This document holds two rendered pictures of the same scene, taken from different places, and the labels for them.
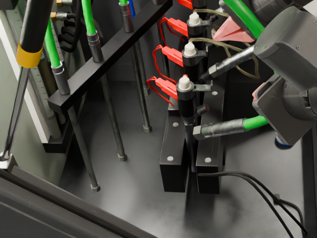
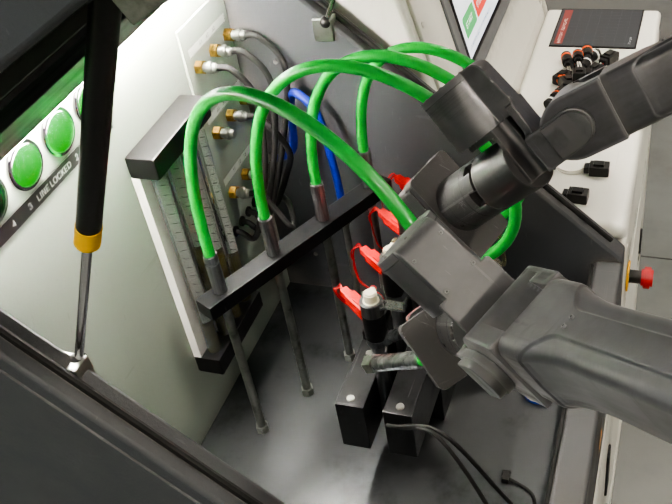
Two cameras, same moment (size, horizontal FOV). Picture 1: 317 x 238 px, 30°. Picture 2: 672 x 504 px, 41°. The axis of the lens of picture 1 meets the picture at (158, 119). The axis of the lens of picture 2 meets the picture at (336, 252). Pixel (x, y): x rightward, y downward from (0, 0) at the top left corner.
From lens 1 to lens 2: 0.20 m
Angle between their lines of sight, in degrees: 11
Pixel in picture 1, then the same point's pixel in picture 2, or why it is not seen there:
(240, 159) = (467, 415)
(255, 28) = not seen: hidden behind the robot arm
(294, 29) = (413, 239)
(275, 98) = (427, 325)
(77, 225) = (153, 454)
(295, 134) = (450, 376)
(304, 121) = not seen: hidden behind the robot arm
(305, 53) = (424, 269)
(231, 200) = (442, 470)
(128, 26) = (320, 214)
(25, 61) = (80, 244)
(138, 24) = (337, 212)
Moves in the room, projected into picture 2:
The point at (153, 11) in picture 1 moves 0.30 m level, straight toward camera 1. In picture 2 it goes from (361, 197) to (340, 356)
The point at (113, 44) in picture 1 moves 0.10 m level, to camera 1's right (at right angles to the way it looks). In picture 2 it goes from (297, 236) to (373, 231)
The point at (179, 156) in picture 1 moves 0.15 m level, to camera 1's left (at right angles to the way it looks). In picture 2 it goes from (364, 396) to (246, 400)
